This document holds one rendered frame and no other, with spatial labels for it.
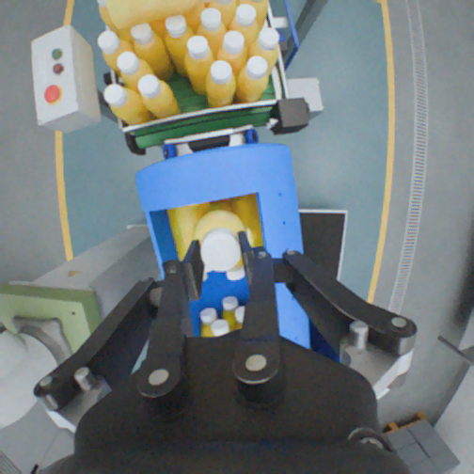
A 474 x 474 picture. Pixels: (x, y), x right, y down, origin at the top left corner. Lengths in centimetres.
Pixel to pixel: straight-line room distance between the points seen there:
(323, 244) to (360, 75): 131
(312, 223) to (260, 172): 123
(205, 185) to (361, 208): 165
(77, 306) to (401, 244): 218
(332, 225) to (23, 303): 159
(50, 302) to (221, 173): 56
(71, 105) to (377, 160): 185
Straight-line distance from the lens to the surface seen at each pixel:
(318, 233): 155
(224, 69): 48
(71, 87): 55
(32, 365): 67
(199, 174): 29
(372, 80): 208
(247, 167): 29
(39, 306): 73
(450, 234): 269
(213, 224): 24
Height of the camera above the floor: 152
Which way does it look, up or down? 76 degrees down
